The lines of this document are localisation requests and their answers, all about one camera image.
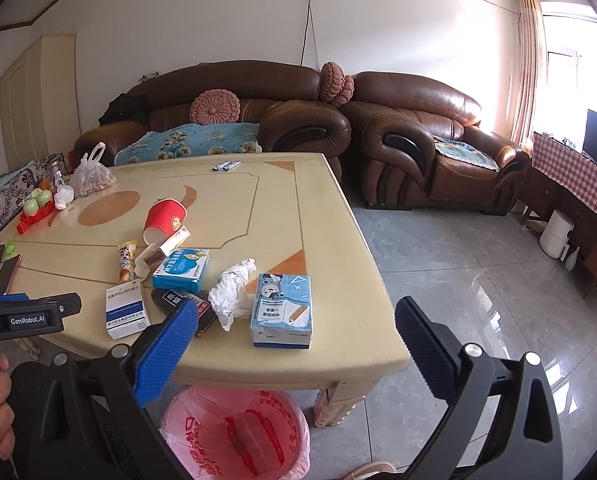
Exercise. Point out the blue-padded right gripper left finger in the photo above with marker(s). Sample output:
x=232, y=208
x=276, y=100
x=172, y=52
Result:
x=129, y=377

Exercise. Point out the brown snack wrapper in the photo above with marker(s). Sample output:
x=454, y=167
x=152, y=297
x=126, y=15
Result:
x=126, y=253

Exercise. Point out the brown leather sofa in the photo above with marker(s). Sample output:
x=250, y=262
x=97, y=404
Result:
x=285, y=108

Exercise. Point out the white blue medicine box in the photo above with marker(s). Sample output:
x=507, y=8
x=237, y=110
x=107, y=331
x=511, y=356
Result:
x=125, y=310

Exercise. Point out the light blue stationery box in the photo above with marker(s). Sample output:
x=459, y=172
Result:
x=282, y=316

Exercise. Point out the pink curtain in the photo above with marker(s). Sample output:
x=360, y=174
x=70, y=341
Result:
x=532, y=71

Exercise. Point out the small blue tubes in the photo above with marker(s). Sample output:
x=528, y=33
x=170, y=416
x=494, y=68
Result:
x=228, y=165

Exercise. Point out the red tray with fruit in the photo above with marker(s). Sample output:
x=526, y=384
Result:
x=38, y=206

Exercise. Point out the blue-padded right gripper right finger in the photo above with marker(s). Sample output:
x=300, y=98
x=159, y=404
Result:
x=524, y=441

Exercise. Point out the white red small box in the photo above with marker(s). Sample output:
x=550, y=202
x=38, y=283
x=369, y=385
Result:
x=174, y=241

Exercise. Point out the plastic bag of nuts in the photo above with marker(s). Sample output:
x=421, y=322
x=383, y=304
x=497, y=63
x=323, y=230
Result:
x=91, y=175

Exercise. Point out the checkered tablecloth cabinet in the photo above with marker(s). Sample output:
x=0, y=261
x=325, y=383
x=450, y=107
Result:
x=561, y=178

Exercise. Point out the glass jar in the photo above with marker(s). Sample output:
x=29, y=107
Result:
x=56, y=169

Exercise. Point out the pink round cushion on armrest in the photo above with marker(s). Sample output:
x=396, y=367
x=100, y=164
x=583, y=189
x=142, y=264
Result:
x=336, y=88

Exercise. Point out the red paper cup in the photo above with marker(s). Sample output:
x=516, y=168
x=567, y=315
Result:
x=164, y=218

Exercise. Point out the cream door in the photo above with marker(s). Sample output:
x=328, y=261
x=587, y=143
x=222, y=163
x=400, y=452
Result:
x=38, y=101

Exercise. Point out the person's left hand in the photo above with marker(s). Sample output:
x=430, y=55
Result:
x=7, y=438

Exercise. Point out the black smartphone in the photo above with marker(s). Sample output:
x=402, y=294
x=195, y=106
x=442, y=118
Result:
x=7, y=272

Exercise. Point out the black clothing on sofa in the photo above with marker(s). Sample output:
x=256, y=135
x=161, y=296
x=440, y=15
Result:
x=127, y=108

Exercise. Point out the brown leather armchair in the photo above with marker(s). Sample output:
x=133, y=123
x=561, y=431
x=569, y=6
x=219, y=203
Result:
x=392, y=157

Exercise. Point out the white air fryer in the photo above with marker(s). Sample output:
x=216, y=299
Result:
x=554, y=240

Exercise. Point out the white tissue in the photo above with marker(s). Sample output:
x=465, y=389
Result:
x=229, y=298

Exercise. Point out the blue armchair seat cover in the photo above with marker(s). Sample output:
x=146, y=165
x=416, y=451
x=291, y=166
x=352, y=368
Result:
x=464, y=152

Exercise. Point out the blue floral sofa cover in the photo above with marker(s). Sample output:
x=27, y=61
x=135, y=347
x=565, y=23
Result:
x=191, y=140

